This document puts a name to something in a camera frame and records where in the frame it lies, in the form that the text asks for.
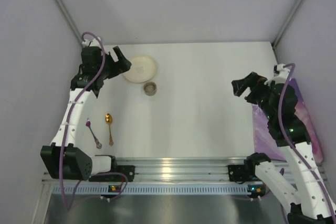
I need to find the white slotted cable duct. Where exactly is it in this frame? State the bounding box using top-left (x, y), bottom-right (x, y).
top-left (52, 184), bottom-right (266, 195)

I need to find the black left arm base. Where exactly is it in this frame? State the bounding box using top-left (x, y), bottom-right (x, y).
top-left (89, 165), bottom-right (135, 182)

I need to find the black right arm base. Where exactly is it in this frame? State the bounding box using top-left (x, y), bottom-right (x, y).
top-left (227, 165), bottom-right (258, 184)

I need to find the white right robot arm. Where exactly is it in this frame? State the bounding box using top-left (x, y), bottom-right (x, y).
top-left (231, 63), bottom-right (335, 223)

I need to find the small metal cup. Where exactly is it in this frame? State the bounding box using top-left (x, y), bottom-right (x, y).
top-left (143, 82), bottom-right (157, 96)

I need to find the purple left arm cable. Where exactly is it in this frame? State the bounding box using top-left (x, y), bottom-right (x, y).
top-left (59, 31), bottom-right (129, 211)

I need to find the purple Elsa placemat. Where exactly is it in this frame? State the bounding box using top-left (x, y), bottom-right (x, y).
top-left (252, 79), bottom-right (323, 164)

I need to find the silver purple fork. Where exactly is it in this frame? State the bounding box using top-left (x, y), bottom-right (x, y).
top-left (86, 119), bottom-right (102, 149)

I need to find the gold spoon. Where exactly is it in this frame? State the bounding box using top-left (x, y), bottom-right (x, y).
top-left (105, 113), bottom-right (114, 146)

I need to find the cream round plate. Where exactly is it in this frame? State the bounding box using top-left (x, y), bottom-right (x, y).
top-left (123, 55), bottom-right (158, 83)

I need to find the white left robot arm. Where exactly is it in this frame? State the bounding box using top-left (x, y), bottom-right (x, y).
top-left (40, 46), bottom-right (131, 180)

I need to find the aluminium mounting rail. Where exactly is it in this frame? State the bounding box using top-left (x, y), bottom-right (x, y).
top-left (41, 157), bottom-right (329, 183)

